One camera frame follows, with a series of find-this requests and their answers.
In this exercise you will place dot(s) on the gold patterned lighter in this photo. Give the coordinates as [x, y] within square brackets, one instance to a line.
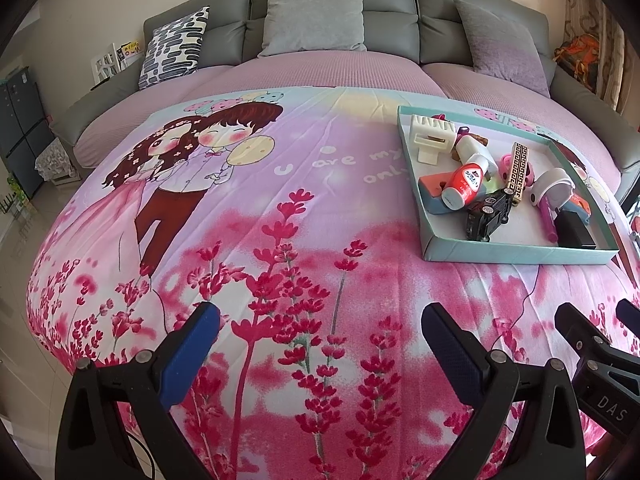
[517, 172]

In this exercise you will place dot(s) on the printed cartoon blanket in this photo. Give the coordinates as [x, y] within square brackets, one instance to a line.
[300, 210]

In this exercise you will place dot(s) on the orange blue block toy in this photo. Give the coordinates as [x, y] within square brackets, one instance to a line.
[432, 195]

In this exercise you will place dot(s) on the red glue bottle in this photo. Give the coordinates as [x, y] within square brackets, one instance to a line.
[467, 180]

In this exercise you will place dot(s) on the white rack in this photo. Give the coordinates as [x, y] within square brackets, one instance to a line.
[107, 65]

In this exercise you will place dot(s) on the dark gray fridge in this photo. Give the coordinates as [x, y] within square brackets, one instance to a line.
[22, 130]

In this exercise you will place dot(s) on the gray sofa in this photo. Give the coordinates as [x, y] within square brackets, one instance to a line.
[400, 5]

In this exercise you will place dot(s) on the black charger plug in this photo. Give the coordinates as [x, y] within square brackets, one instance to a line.
[575, 230]

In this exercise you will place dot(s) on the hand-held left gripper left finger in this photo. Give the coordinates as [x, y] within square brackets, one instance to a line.
[192, 350]

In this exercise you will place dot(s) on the pink sofa cover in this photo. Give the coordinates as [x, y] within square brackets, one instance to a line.
[325, 70]

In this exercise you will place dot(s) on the black toy car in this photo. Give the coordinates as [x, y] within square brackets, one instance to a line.
[487, 215]

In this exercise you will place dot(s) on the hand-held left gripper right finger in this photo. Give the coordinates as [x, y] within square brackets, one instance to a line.
[450, 350]

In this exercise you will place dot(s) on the teal cardboard tray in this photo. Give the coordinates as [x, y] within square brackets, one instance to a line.
[525, 240]

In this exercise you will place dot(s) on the beige patterned curtain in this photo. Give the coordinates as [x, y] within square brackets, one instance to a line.
[595, 15]

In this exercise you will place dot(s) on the purple gray cushion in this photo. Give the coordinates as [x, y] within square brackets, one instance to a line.
[500, 45]

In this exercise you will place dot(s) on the cream hair claw clip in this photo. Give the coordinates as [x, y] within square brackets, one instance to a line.
[432, 137]

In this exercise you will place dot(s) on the green plant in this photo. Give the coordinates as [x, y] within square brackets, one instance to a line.
[15, 185]

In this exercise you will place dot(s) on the black white patterned pillow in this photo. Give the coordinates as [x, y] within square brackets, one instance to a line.
[175, 47]

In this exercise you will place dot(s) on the orange backpack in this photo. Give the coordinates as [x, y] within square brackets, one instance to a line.
[577, 62]

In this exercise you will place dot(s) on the light gray cushion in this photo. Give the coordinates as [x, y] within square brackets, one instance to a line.
[315, 20]

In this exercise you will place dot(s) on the white charger plug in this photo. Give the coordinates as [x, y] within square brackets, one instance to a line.
[472, 150]

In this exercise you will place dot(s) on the white smart watch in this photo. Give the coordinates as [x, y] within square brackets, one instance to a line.
[552, 185]

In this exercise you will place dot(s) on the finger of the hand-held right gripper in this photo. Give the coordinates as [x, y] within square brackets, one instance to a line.
[580, 330]
[630, 312]

